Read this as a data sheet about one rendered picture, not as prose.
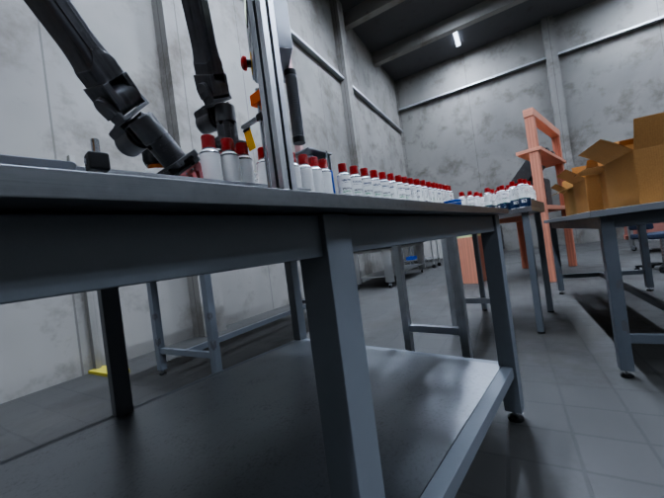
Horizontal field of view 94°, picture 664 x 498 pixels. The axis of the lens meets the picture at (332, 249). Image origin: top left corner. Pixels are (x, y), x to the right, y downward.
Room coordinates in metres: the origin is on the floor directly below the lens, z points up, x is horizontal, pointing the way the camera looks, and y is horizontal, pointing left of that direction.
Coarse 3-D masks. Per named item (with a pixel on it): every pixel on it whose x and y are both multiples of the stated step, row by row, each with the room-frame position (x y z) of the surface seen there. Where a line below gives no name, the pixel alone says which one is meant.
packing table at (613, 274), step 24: (576, 216) 1.70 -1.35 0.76; (600, 216) 1.43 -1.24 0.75; (624, 216) 1.39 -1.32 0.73; (648, 216) 1.36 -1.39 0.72; (552, 240) 3.22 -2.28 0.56; (648, 264) 2.87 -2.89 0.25; (624, 288) 2.39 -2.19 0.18; (624, 312) 1.41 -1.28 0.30; (624, 336) 1.41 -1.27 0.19; (648, 336) 1.38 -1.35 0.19; (624, 360) 1.42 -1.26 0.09
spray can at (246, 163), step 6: (240, 144) 0.85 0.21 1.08; (246, 144) 0.86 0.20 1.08; (240, 150) 0.85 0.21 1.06; (246, 150) 0.86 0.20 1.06; (240, 156) 0.85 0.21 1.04; (246, 156) 0.85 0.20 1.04; (240, 162) 0.84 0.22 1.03; (246, 162) 0.85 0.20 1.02; (252, 162) 0.86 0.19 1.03; (246, 168) 0.85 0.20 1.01; (252, 168) 0.86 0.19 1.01; (246, 174) 0.85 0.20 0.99; (252, 174) 0.86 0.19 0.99; (246, 180) 0.84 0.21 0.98; (252, 180) 0.85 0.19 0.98
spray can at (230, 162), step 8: (224, 144) 0.81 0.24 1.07; (232, 144) 0.82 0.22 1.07; (224, 152) 0.80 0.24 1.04; (232, 152) 0.81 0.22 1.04; (224, 160) 0.80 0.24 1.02; (232, 160) 0.80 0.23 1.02; (224, 168) 0.80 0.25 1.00; (232, 168) 0.80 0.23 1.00; (240, 168) 0.83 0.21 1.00; (224, 176) 0.80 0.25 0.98; (232, 176) 0.80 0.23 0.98; (240, 176) 0.82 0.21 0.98
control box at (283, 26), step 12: (276, 0) 0.79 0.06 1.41; (276, 12) 0.78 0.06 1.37; (288, 12) 0.79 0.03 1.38; (276, 24) 0.78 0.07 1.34; (288, 24) 0.79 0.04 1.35; (288, 36) 0.79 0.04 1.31; (252, 48) 0.81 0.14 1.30; (288, 48) 0.79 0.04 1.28; (252, 60) 0.85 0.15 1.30; (288, 60) 0.84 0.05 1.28; (252, 72) 0.89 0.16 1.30
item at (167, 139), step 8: (168, 136) 0.68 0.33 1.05; (152, 144) 0.67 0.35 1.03; (160, 144) 0.67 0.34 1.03; (168, 144) 0.68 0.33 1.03; (176, 144) 0.70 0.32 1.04; (152, 152) 0.68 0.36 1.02; (160, 152) 0.68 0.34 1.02; (168, 152) 0.68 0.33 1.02; (176, 152) 0.69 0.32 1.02; (192, 152) 0.70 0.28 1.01; (160, 160) 0.69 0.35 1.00; (168, 160) 0.69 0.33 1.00; (176, 160) 0.69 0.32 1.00; (168, 168) 0.69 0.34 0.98; (176, 168) 0.68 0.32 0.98
